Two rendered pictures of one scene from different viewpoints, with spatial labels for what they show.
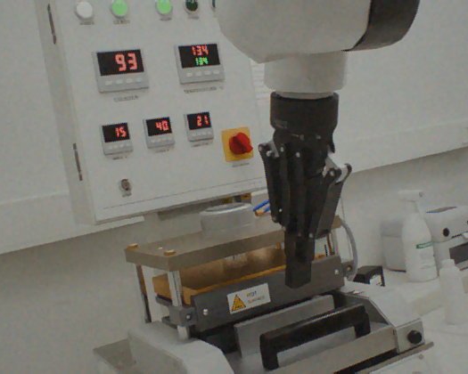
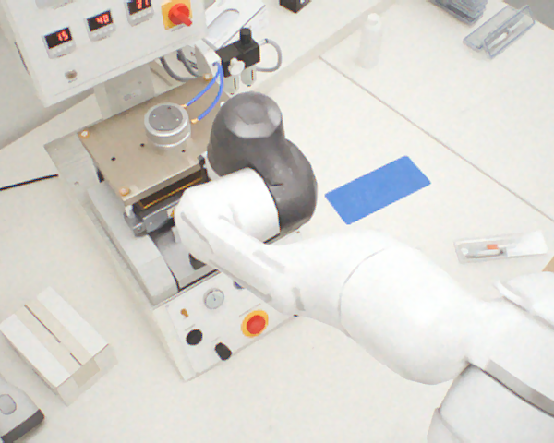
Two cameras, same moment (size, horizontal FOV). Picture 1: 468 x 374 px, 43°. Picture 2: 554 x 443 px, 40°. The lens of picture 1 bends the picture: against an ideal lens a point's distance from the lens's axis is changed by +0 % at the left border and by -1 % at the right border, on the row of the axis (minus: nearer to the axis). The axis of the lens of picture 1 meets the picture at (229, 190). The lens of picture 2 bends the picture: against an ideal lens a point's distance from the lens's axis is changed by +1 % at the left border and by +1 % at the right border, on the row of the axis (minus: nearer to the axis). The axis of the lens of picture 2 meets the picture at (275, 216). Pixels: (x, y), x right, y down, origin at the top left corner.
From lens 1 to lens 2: 0.90 m
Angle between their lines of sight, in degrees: 53
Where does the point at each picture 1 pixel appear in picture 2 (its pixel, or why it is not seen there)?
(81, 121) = (23, 35)
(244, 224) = (181, 140)
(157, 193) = (100, 72)
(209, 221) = (151, 137)
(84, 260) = not seen: hidden behind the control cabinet
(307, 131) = not seen: hidden behind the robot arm
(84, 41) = not seen: outside the picture
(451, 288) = (368, 42)
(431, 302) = (353, 26)
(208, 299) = (152, 217)
